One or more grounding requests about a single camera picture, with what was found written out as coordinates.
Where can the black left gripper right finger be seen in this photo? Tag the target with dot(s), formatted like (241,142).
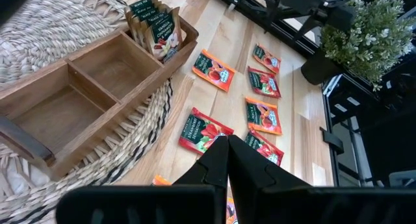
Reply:
(325,207)

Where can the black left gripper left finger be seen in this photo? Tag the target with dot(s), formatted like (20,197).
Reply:
(146,207)

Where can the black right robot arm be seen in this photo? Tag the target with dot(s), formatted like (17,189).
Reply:
(305,3)

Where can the red strawberry tea packet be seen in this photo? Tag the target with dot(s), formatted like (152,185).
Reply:
(201,130)
(268,149)
(264,82)

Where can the wooden compartment tea box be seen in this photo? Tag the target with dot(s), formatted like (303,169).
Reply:
(107,74)

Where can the potted green plant black pot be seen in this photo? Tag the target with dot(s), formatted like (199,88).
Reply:
(367,39)

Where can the round woven straw placemat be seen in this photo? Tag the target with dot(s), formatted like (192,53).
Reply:
(39,29)

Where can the black frame clamp bracket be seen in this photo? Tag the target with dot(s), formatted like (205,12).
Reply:
(331,141)

